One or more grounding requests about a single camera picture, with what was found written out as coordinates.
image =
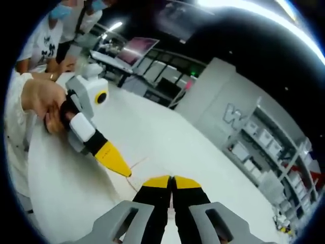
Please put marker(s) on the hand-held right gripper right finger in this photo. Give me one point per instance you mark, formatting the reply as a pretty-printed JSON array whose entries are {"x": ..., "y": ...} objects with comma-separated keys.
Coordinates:
[{"x": 193, "y": 211}]

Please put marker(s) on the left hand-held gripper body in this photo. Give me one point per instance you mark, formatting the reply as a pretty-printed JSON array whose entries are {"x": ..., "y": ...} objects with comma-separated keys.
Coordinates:
[{"x": 89, "y": 89}]

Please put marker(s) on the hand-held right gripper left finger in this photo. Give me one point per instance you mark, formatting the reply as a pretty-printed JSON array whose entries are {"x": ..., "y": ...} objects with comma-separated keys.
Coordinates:
[{"x": 147, "y": 208}]

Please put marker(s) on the clear resealable bag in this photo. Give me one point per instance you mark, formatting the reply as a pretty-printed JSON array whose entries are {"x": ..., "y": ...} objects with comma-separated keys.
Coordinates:
[{"x": 137, "y": 164}]

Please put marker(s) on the person's left hand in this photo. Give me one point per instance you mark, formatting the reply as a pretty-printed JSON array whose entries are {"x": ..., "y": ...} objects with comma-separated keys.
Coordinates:
[{"x": 43, "y": 99}]

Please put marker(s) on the laptop with purple screen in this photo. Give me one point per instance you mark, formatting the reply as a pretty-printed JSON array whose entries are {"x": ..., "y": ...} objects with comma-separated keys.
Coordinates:
[{"x": 137, "y": 50}]

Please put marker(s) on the black cabinet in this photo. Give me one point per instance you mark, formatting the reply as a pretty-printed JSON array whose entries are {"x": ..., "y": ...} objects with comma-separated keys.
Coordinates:
[{"x": 165, "y": 86}]

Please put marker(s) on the spare yellow-tipped gripper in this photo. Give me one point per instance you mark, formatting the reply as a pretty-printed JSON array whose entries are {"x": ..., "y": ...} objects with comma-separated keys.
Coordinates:
[{"x": 283, "y": 228}]

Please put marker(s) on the pink hanging object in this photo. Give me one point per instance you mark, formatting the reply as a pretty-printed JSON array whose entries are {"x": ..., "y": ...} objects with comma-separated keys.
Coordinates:
[{"x": 188, "y": 85}]

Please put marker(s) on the group of white storage bins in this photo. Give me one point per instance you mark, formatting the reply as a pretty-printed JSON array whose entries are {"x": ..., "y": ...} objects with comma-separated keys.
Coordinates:
[{"x": 265, "y": 136}]

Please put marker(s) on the green exit sign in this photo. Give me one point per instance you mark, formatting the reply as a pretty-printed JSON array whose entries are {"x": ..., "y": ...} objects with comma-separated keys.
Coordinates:
[{"x": 193, "y": 73}]

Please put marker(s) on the ceiling-mounted dark screen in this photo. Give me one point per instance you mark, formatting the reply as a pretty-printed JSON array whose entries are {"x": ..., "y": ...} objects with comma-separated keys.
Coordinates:
[{"x": 177, "y": 17}]

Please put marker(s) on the grey metal shelving unit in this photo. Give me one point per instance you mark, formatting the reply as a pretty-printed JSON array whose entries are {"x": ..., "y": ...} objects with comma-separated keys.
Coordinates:
[{"x": 257, "y": 111}]

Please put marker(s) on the long ceiling light strip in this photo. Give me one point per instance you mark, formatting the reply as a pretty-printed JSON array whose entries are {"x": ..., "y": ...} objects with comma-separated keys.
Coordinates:
[{"x": 308, "y": 38}]

